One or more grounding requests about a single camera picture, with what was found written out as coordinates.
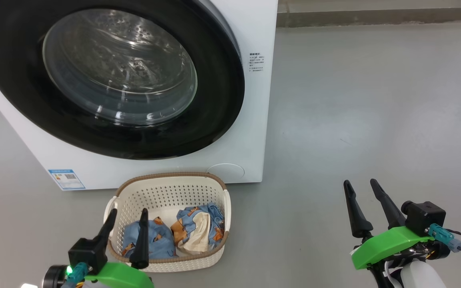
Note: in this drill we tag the blue energy label sticker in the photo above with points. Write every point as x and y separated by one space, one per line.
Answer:
66 179

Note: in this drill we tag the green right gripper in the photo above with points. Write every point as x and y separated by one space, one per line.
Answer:
386 244

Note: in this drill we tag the cream perforated laundry basket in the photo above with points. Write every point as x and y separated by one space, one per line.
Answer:
166 192

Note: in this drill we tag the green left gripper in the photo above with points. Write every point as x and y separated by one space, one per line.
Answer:
118 278

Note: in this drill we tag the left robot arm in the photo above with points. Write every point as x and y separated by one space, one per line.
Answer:
52 278

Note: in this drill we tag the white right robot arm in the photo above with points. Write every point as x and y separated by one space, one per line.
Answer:
418 276

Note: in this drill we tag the blue cartoon print garment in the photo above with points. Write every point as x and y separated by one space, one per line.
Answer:
158 242

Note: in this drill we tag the round white filter cover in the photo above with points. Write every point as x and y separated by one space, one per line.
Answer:
226 171

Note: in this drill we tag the small printed text sticker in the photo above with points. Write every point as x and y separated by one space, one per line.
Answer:
256 62

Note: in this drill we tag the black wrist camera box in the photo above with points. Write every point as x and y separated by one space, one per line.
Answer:
424 216
86 252

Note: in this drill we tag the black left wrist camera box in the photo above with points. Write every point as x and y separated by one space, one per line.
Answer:
86 252

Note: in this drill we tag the white front-load washing machine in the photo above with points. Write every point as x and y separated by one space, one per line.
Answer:
250 120

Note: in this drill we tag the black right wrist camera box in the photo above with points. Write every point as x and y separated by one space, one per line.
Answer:
424 216

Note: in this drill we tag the black round glass washer door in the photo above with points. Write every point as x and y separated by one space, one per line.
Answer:
14 80

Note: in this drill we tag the blue garment with cream lining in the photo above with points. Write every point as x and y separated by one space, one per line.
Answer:
198 230

